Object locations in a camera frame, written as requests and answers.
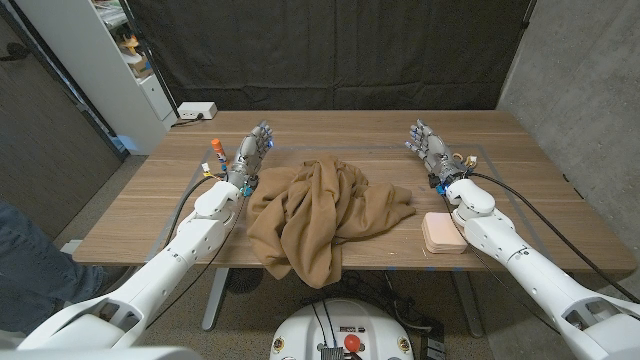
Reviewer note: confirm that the orange capped glue stick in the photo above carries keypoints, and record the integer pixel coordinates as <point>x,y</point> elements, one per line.
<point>218,149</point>

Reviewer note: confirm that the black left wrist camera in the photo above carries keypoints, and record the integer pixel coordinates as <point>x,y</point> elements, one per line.
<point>252,181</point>

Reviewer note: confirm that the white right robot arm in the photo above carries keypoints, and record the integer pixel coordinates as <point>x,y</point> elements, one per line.
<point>500,235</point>

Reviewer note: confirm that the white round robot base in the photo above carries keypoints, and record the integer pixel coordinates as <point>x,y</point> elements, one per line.
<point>340,320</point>

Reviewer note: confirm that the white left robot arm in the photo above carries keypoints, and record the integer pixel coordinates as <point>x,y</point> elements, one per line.
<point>200,240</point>

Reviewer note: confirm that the black backdrop stand pole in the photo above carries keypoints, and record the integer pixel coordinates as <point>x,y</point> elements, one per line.
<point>527,15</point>
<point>151,60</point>

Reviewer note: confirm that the white power strip box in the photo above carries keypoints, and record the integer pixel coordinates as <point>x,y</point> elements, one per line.
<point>197,110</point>

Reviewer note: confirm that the red emergency stop button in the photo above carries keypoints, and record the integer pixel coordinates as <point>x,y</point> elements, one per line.
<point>352,343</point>

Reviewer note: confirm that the black power adapter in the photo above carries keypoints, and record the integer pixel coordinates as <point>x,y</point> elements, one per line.
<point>432,345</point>

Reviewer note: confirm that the grey table leg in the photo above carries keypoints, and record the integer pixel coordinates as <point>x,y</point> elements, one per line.
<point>215,300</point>
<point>467,310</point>

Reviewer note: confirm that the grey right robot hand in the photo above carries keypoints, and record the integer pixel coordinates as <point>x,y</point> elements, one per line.
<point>437,152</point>

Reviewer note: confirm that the cardboard box on shelf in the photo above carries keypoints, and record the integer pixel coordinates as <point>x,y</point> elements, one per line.
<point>139,66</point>

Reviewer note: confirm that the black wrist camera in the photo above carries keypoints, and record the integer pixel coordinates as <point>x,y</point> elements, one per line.
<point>252,181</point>
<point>434,180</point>

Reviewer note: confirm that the yellow toy on shelf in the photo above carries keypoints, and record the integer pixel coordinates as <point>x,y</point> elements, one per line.
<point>129,44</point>

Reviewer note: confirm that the black round floor device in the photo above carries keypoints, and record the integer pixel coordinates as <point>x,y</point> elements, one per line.
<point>243,281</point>

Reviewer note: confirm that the white shelf cabinet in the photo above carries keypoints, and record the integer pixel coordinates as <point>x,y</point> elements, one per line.
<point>100,75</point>

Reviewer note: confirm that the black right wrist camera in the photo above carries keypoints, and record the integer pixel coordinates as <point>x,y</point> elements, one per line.
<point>434,180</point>

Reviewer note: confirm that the person in blue jeans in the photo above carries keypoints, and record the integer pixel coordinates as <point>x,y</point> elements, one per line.
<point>30,270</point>

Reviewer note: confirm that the brown fabric jacket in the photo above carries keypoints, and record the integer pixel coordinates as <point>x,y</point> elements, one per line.
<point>310,220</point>

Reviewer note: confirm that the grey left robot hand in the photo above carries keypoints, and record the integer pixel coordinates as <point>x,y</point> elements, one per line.
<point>247,155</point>

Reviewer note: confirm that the black backdrop curtain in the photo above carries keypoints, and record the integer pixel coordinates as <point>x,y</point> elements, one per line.
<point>325,50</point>

